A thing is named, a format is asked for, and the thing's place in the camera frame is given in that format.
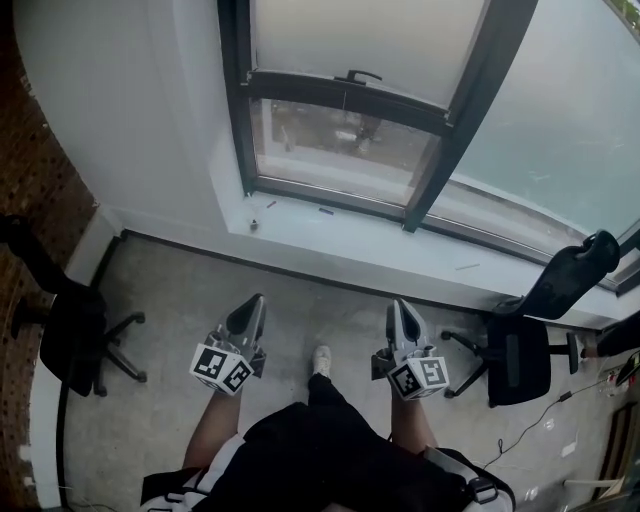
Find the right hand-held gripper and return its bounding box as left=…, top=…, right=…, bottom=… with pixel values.
left=369, top=298, right=451, bottom=402

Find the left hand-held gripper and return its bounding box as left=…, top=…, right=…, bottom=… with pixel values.
left=188, top=293, right=269, bottom=399

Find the black framed window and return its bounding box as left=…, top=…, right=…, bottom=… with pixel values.
left=217, top=0, right=540, bottom=235

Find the black framed window screen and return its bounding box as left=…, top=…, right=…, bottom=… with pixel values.
left=244, top=68, right=455, bottom=210

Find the person's right forearm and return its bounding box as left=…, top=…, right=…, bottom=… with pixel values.
left=389, top=394, right=441, bottom=454

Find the person's left forearm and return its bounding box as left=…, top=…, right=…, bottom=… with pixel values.
left=182, top=388, right=242, bottom=471

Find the white window sill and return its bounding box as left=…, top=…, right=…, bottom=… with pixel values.
left=208, top=167, right=640, bottom=332

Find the person's white shoe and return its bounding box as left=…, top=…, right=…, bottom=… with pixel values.
left=311, top=344, right=333, bottom=379

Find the black office chair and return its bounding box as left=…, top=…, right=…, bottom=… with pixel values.
left=0, top=213, right=149, bottom=399
left=440, top=228, right=622, bottom=409

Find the person's black clothing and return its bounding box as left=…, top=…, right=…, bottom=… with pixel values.
left=141, top=372, right=517, bottom=512

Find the large frosted glass pane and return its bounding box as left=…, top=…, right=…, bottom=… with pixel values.
left=424, top=0, right=640, bottom=296

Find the thin black floor cable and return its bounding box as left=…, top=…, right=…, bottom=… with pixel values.
left=480, top=389, right=577, bottom=470

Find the black strap buckle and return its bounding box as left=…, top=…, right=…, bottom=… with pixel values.
left=467, top=476, right=502, bottom=507

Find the black screen handle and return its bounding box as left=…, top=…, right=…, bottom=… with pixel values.
left=333, top=69, right=384, bottom=84

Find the wooden picture frame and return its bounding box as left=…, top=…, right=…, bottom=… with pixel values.
left=595, top=398, right=640, bottom=502

